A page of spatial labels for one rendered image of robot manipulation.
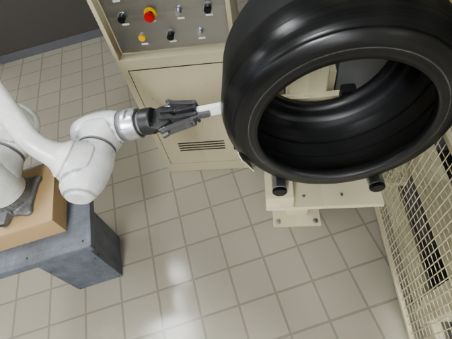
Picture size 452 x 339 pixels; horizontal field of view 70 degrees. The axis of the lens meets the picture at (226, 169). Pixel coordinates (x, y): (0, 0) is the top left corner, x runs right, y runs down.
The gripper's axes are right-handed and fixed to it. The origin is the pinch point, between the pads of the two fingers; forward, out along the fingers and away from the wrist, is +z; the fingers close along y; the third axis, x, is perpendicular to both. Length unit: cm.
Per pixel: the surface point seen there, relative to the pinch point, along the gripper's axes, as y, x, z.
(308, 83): 25.1, 19.5, 27.0
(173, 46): 66, 20, -27
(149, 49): 66, 18, -39
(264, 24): -3.1, -22.2, 18.1
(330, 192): -6.9, 38.8, 29.0
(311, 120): 13.9, 25.9, 26.1
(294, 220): 22, 117, 12
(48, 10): 226, 52, -187
